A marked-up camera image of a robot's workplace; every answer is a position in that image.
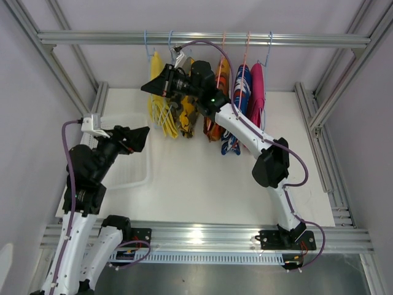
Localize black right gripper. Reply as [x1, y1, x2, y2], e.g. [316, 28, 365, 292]
[140, 65, 200, 100]

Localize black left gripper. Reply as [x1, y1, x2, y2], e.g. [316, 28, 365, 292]
[92, 125, 149, 182]

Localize light blue wire hanger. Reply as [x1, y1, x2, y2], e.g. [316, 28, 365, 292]
[144, 30, 177, 137]

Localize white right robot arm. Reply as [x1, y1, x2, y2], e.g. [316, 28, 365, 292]
[141, 61, 306, 249]

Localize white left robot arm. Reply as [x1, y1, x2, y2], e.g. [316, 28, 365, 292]
[35, 125, 151, 294]

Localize blue hanger of camouflage trousers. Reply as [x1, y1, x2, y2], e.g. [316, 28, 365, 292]
[168, 30, 179, 65]

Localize olive yellow camouflage trousers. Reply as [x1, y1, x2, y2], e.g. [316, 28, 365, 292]
[170, 57, 202, 139]

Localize orange camouflage trousers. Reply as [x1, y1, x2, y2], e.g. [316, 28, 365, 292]
[203, 58, 230, 142]

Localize blue white patterned trousers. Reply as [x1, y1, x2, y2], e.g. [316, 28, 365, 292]
[221, 65, 252, 155]

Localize pink trousers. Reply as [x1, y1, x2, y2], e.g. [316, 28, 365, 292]
[246, 63, 265, 128]

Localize white plastic basket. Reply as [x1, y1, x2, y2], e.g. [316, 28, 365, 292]
[80, 113, 151, 190]

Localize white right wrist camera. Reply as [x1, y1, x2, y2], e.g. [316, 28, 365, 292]
[171, 46, 187, 68]

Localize aluminium hanging rail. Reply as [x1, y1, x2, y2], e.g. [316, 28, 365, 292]
[37, 30, 371, 49]

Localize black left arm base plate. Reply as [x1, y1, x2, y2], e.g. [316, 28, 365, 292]
[122, 227, 152, 248]

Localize white slotted cable duct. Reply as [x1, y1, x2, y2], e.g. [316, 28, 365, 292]
[108, 250, 303, 266]

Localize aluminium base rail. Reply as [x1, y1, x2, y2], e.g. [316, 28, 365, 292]
[39, 219, 374, 254]

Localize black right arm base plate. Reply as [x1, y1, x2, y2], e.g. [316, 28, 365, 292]
[254, 230, 317, 251]

